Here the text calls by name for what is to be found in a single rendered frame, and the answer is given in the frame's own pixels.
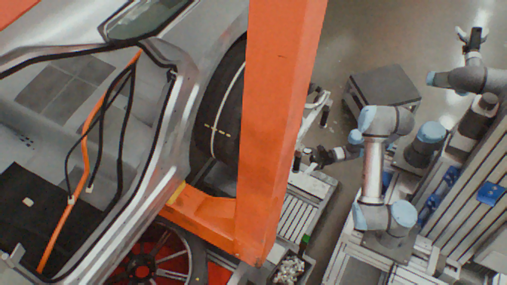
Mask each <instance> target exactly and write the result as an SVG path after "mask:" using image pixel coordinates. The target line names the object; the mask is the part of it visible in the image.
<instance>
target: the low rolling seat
mask: <svg viewBox="0 0 507 285"><path fill-rule="evenodd" d="M351 87H352V89H350V88H351ZM421 99H422V96H421V95H420V93H419V91H418V90H417V88H416V87H415V85H414V84H413V82H412V81H411V80H410V79H409V78H408V77H407V74H406V72H405V71H404V70H403V69H402V67H401V65H400V64H399V63H397V64H393V65H389V66H383V67H378V68H375V69H368V70H367V71H363V72H357V73H354V74H351V75H350V76H349V77H348V79H347V82H346V87H345V90H344V92H343V99H342V104H343V106H345V107H346V108H349V109H350V110H351V112H352V114H353V115H354V116H355V118H356V119H357V121H358V120H359V116H360V114H361V110H362V109H363V108H364V107H365V106H373V105H377V106H400V107H404V108H405V109H406V110H408V111H409V112H410V113H411V114H412V115H413V116H415V114H416V112H417V110H418V108H419V105H420V103H421V102H422V100H421ZM410 106H412V107H410Z"/></svg>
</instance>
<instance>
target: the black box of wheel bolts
mask: <svg viewBox="0 0 507 285"><path fill-rule="evenodd" d="M311 266H312V264H311V263H309V262H307V261H306V260H305V259H304V258H302V256H300V255H299V254H297V253H295V252H294V251H292V250H291V249H288V251H287V252H286V253H285V254H284V256H283V257H282V259H281V261H280V262H279V263H278V264H277V265H276V266H275V267H274V268H273V270H272V271H271V273H270V275H269V276H268V277H267V278H266V285H301V284H302V282H303V281H304V280H305V279H306V277H307V275H308V274H309V270H310V268H311Z"/></svg>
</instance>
